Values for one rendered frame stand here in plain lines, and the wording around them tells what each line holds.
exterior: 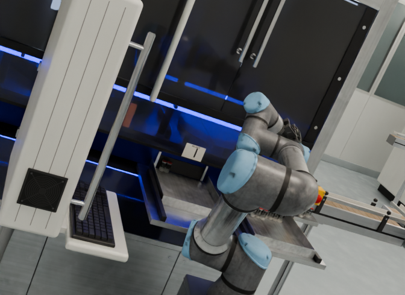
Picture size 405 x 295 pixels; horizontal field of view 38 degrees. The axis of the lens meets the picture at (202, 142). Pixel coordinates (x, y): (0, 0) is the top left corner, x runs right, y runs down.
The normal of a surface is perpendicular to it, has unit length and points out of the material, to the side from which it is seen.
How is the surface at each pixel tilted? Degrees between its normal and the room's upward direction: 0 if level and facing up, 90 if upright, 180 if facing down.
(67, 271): 90
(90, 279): 90
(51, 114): 90
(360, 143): 90
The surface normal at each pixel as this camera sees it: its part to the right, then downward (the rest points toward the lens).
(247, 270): -0.06, 0.26
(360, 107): 0.20, 0.37
